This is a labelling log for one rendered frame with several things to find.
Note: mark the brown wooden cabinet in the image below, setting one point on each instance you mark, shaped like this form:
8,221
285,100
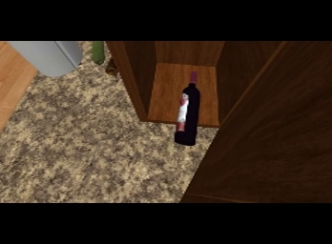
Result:
172,85

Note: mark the green bottle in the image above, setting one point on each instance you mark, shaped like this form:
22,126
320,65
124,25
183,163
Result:
97,52

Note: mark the grey rounded appliance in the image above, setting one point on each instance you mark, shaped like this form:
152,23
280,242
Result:
48,57

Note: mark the dark wine bottle white label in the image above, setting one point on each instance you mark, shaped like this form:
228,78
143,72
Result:
190,111

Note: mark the brown wooden cabinet door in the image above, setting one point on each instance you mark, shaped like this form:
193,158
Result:
286,136

